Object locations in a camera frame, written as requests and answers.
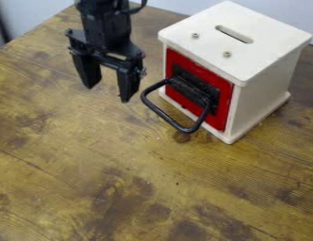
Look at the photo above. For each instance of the red drawer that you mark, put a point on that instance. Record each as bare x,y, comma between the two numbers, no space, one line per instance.
218,120

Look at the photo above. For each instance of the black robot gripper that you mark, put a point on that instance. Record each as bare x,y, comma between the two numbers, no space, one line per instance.
103,43

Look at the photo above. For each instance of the black metal drawer handle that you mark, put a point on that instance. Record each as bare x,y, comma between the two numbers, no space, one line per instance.
184,89

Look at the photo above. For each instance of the white wooden box cabinet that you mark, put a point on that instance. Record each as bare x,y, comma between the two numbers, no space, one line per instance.
266,47

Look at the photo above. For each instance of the metal screw front top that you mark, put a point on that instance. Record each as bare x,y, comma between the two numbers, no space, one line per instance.
227,54

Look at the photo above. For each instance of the metal screw near slot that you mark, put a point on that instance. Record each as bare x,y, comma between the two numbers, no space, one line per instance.
195,35

